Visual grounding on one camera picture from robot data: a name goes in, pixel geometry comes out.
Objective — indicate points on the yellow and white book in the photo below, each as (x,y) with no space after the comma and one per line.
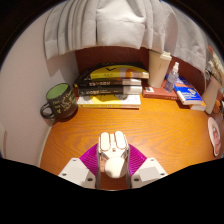
(110,101)

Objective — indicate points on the white computer mouse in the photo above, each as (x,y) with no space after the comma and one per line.
(115,166)

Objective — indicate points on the dark mug green inside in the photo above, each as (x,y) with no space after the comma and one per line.
(61,101)

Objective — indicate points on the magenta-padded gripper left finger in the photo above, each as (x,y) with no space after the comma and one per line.
(78,173)

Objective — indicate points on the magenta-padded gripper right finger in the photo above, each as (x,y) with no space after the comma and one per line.
(148,171)

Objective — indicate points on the blue book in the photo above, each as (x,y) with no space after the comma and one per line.
(188,91)

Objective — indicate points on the clear spray bottle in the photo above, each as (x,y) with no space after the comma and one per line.
(171,80)

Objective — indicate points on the red book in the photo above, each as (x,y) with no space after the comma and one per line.
(156,94)

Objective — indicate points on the black and white book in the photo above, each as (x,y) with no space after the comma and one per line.
(110,90)

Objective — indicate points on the white pleated curtain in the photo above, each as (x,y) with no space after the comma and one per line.
(116,23)

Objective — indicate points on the white ceramic vase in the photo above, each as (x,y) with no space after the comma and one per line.
(211,96)

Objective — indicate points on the cream tumbler with lid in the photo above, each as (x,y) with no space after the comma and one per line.
(158,70)

